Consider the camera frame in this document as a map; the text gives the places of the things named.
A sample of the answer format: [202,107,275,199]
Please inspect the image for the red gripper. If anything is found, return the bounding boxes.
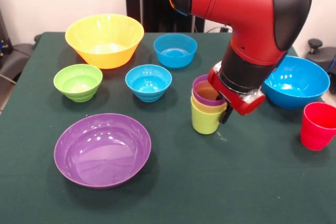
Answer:
[207,61,266,125]

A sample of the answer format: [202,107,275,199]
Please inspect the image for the lime green cup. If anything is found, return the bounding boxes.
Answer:
[191,102,228,135]

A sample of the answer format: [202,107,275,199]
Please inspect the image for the yellow cup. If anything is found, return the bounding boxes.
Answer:
[190,94,228,114]

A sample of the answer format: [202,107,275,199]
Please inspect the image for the purple cup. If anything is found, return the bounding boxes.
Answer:
[192,74,227,107]

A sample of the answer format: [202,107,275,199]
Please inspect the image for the small light blue ribbed bowl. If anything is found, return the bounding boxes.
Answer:
[124,64,173,103]

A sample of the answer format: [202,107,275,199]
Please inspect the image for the large blue bowl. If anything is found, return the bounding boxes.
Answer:
[264,55,331,110]

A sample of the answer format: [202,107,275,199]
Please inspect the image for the dark green table cloth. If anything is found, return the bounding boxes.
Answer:
[0,31,336,224]

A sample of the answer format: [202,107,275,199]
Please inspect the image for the medium blue bowl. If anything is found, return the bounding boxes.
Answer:
[153,33,198,69]

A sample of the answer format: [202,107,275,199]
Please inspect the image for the red cup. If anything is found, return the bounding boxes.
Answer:
[300,101,336,152]

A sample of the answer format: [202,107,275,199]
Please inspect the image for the large orange bowl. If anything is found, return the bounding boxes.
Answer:
[65,13,145,70]

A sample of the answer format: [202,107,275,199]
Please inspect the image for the wide purple bowl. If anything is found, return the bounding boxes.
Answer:
[54,113,152,189]

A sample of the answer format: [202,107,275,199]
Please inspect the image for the small green ribbed bowl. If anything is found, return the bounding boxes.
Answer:
[53,63,103,103]

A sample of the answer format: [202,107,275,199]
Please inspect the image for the black pedestal foot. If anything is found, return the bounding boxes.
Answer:
[0,42,36,82]
[304,38,336,77]

